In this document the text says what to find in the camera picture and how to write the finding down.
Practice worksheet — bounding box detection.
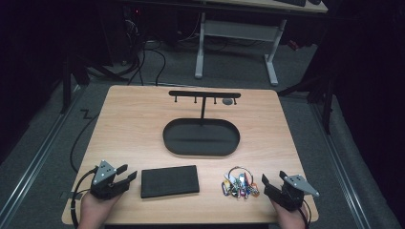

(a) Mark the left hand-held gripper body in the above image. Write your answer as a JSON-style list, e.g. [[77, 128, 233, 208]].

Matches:
[[90, 159, 131, 200]]

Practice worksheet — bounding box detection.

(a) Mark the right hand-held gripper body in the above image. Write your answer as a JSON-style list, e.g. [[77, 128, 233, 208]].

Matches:
[[263, 174, 320, 212]]

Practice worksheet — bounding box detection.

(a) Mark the black key stand with tray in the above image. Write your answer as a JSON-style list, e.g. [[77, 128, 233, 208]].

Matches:
[[162, 90, 242, 157]]

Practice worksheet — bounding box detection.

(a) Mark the person's left hand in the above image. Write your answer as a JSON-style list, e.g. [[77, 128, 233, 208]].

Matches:
[[76, 191, 123, 229]]

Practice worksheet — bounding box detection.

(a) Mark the person's right hand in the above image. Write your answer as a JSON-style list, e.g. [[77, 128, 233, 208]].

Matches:
[[270, 199, 309, 229]]

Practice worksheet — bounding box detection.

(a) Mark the key bunch with colourful tags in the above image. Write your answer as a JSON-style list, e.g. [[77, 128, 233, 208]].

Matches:
[[221, 165, 261, 200]]

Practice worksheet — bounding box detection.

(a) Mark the black metal stand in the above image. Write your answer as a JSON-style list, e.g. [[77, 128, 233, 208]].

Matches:
[[59, 52, 128, 115], [277, 74, 336, 135]]

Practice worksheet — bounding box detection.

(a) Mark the black keyboard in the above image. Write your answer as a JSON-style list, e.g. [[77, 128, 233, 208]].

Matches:
[[274, 0, 308, 8]]

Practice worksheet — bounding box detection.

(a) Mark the right hand-held gripper cable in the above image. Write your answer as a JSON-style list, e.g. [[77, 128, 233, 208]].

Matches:
[[298, 198, 313, 229]]

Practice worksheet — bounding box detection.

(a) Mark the hand-held gripper cable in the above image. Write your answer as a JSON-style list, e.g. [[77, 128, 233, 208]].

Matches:
[[298, 198, 313, 229], [70, 167, 97, 229]]

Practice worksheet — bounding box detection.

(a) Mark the left hand-held gripper cable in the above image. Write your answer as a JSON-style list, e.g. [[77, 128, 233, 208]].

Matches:
[[70, 167, 97, 229]]

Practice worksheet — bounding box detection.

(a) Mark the black cable on floor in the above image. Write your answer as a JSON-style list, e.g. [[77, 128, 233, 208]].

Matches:
[[69, 109, 101, 175]]

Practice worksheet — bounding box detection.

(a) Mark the metal floor rail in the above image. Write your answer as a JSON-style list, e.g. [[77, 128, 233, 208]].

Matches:
[[309, 103, 373, 229], [0, 85, 82, 221]]

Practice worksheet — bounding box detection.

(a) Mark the bundle of black cables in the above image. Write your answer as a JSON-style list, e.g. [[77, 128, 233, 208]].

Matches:
[[122, 9, 167, 87]]

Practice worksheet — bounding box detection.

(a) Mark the desk with white frame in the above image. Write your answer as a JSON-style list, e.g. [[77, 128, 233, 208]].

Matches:
[[194, 0, 329, 87]]

